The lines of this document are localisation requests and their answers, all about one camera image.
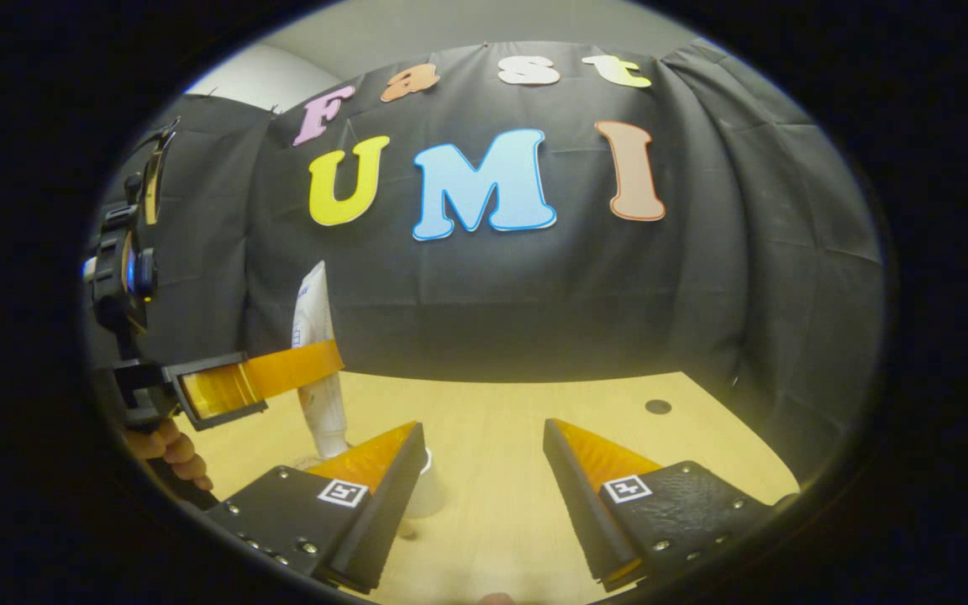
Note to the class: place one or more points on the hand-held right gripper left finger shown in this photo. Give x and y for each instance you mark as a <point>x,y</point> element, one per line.
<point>387,512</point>

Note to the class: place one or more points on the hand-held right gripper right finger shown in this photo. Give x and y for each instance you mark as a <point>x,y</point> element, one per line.
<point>581,512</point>

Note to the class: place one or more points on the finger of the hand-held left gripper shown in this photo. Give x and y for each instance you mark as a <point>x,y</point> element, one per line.
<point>223,391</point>

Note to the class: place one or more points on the white toothpaste tube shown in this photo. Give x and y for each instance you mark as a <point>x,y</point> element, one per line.
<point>316,319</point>

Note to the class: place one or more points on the wooden desktop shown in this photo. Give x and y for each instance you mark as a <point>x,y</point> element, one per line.
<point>492,470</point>

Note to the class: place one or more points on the black backdrop cloth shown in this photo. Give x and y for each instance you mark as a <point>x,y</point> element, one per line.
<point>534,302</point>

